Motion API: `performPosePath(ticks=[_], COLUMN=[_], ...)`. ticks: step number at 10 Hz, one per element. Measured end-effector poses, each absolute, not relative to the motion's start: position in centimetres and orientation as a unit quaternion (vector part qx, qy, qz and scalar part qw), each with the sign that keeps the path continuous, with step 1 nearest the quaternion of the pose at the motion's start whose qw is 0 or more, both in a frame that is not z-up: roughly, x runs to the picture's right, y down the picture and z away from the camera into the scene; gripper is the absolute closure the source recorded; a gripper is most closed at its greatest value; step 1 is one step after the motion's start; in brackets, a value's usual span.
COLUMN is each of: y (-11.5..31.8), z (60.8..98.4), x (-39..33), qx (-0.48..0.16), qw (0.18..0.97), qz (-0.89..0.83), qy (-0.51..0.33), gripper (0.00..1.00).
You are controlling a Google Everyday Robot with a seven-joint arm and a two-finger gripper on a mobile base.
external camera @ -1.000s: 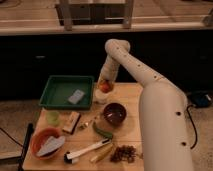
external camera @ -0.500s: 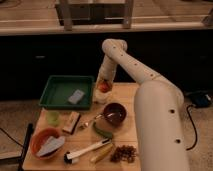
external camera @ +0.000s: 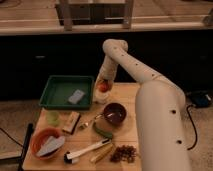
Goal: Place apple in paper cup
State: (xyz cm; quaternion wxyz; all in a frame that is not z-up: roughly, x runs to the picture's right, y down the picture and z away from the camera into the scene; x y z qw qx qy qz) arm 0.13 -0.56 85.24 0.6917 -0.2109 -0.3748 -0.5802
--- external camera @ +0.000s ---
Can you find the red apple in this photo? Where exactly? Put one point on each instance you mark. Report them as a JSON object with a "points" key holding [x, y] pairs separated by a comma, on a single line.
{"points": [[103, 87]]}

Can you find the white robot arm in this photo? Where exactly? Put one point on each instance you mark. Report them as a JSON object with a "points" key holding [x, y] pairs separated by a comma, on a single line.
{"points": [[158, 105]]}

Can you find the white paper cup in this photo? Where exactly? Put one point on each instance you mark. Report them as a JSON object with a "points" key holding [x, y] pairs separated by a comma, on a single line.
{"points": [[101, 97]]}

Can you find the light green plastic cup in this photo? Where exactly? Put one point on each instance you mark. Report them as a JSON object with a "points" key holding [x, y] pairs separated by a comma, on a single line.
{"points": [[52, 118]]}

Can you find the dark purple bowl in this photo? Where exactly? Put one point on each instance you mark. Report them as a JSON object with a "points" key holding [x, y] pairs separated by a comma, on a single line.
{"points": [[115, 113]]}

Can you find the grey sponge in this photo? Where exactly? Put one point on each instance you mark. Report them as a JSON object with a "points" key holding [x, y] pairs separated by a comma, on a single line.
{"points": [[76, 96]]}

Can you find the metal spoon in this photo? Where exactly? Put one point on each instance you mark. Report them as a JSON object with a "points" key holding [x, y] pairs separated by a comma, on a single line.
{"points": [[86, 124]]}

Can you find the wooden block brush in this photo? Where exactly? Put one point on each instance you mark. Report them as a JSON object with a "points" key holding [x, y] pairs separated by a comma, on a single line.
{"points": [[71, 122]]}

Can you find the green chili pepper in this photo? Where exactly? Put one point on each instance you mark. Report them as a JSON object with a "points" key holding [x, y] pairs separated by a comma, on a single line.
{"points": [[101, 132]]}

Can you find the green plastic tray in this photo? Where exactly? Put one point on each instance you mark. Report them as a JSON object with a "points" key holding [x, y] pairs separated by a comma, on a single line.
{"points": [[59, 88]]}

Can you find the yellow banana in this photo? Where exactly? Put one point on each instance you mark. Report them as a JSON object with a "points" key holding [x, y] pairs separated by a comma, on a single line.
{"points": [[103, 152]]}

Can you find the grey cloth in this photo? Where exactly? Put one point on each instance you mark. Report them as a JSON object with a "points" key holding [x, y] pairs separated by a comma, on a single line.
{"points": [[50, 145]]}

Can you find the orange bowl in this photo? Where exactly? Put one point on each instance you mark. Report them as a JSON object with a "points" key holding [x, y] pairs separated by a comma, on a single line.
{"points": [[40, 138]]}

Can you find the dark blue object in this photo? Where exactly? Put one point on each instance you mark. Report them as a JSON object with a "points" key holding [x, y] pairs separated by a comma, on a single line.
{"points": [[200, 99]]}

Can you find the wooden chair frame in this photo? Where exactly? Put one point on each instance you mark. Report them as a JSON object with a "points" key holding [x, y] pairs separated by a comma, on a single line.
{"points": [[91, 13]]}

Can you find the white black handled tool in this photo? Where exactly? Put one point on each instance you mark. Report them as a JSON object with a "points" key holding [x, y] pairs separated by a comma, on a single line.
{"points": [[70, 156]]}

